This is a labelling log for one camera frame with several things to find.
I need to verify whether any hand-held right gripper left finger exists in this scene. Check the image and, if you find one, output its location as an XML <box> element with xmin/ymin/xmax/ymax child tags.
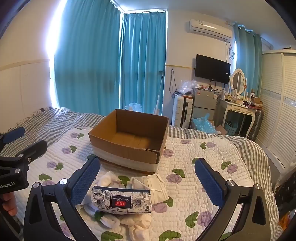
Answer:
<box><xmin>23</xmin><ymin>157</ymin><xmax>100</xmax><ymax>241</ymax></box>

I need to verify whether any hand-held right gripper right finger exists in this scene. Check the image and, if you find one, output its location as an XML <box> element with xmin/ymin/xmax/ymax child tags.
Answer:
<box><xmin>194</xmin><ymin>158</ymin><xmax>271</xmax><ymax>241</ymax></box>

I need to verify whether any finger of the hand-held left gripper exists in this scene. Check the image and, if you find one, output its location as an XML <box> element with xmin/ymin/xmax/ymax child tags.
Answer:
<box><xmin>0</xmin><ymin>127</ymin><xmax>25</xmax><ymax>151</ymax></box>
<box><xmin>14</xmin><ymin>140</ymin><xmax>48</xmax><ymax>166</ymax></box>

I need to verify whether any white sock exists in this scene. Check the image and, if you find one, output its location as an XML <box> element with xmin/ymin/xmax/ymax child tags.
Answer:
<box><xmin>80</xmin><ymin>204</ymin><xmax>121</xmax><ymax>230</ymax></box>
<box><xmin>97</xmin><ymin>171</ymin><xmax>131</xmax><ymax>189</ymax></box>

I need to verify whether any brown cardboard box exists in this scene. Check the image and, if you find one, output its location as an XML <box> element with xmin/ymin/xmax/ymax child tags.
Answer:
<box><xmin>88</xmin><ymin>109</ymin><xmax>170</xmax><ymax>173</ymax></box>

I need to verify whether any floral tissue pack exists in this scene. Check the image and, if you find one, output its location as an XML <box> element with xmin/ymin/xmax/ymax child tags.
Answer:
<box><xmin>91</xmin><ymin>185</ymin><xmax>153</xmax><ymax>213</ymax></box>

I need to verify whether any white face mask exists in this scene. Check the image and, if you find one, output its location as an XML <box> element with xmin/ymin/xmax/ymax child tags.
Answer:
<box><xmin>131</xmin><ymin>174</ymin><xmax>170</xmax><ymax>204</ymax></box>

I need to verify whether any cream cloth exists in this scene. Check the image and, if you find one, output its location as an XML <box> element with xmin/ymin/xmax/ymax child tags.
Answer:
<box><xmin>120</xmin><ymin>212</ymin><xmax>153</xmax><ymax>241</ymax></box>

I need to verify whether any person's left hand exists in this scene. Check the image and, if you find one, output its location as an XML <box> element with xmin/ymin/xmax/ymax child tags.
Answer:
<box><xmin>1</xmin><ymin>193</ymin><xmax>18</xmax><ymax>217</ymax></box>

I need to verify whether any white floral quilt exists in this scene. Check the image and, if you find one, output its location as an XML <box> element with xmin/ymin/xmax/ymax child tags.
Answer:
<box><xmin>16</xmin><ymin>126</ymin><xmax>280</xmax><ymax>241</ymax></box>

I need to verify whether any small open cardboard box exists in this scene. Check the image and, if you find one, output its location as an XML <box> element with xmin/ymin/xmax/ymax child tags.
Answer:
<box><xmin>208</xmin><ymin>120</ymin><xmax>228</xmax><ymax>135</ymax></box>

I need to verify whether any blue plastic bag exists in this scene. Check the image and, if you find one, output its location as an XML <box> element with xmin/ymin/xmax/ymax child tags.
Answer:
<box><xmin>191</xmin><ymin>113</ymin><xmax>221</xmax><ymax>135</ymax></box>

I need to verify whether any teal basket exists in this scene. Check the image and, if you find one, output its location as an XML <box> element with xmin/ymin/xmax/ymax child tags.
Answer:
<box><xmin>224</xmin><ymin>118</ymin><xmax>238</xmax><ymax>136</ymax></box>

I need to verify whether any dark suitcase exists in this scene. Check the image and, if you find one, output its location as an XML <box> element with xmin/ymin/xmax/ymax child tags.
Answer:
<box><xmin>248</xmin><ymin>109</ymin><xmax>264</xmax><ymax>142</ymax></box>

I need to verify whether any white suitcase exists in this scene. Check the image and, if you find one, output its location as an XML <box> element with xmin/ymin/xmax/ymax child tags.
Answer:
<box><xmin>173</xmin><ymin>95</ymin><xmax>193</xmax><ymax>128</ymax></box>

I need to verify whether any dark patterned bag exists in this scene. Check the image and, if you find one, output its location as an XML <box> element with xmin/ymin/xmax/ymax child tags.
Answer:
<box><xmin>274</xmin><ymin>178</ymin><xmax>296</xmax><ymax>223</ymax></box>

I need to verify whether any white dressing table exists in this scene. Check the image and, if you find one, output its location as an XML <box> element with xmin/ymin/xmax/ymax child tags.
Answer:
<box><xmin>214</xmin><ymin>97</ymin><xmax>257</xmax><ymax>139</ymax></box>

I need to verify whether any grey mini fridge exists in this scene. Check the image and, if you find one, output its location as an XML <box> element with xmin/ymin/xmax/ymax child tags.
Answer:
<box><xmin>192</xmin><ymin>88</ymin><xmax>219</xmax><ymax>129</ymax></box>

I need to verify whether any white plastic bag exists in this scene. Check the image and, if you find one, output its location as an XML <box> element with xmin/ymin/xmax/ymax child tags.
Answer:
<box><xmin>125</xmin><ymin>103</ymin><xmax>142</xmax><ymax>113</ymax></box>

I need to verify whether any clear plastic bag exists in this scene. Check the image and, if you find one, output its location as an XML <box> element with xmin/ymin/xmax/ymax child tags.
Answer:
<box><xmin>178</xmin><ymin>79</ymin><xmax>197</xmax><ymax>94</ymax></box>

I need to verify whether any wide teal curtain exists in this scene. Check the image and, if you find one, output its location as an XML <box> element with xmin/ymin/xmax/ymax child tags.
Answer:
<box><xmin>54</xmin><ymin>0</ymin><xmax>123</xmax><ymax>115</ymax></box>

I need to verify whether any white mop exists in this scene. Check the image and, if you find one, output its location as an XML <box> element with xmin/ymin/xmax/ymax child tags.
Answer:
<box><xmin>153</xmin><ymin>70</ymin><xmax>163</xmax><ymax>115</ymax></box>

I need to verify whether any white louvred wardrobe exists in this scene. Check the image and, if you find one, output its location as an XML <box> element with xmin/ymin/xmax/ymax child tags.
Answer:
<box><xmin>255</xmin><ymin>49</ymin><xmax>296</xmax><ymax>172</ymax></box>

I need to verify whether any oval vanity mirror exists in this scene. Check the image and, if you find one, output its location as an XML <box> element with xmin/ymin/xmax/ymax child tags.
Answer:
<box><xmin>229</xmin><ymin>69</ymin><xmax>246</xmax><ymax>96</ymax></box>

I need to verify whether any narrow teal curtain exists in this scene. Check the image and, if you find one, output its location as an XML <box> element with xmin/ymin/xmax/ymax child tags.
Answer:
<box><xmin>233</xmin><ymin>23</ymin><xmax>263</xmax><ymax>91</ymax></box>

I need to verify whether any white air conditioner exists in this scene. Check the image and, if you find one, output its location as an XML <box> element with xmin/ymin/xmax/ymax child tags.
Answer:
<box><xmin>188</xmin><ymin>19</ymin><xmax>233</xmax><ymax>40</ymax></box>

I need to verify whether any black hanging cable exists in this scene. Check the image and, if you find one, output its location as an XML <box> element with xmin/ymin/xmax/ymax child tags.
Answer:
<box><xmin>171</xmin><ymin>69</ymin><xmax>178</xmax><ymax>98</ymax></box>

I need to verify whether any black wall television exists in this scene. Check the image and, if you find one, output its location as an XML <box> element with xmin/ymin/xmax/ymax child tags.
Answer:
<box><xmin>195</xmin><ymin>54</ymin><xmax>231</xmax><ymax>85</ymax></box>

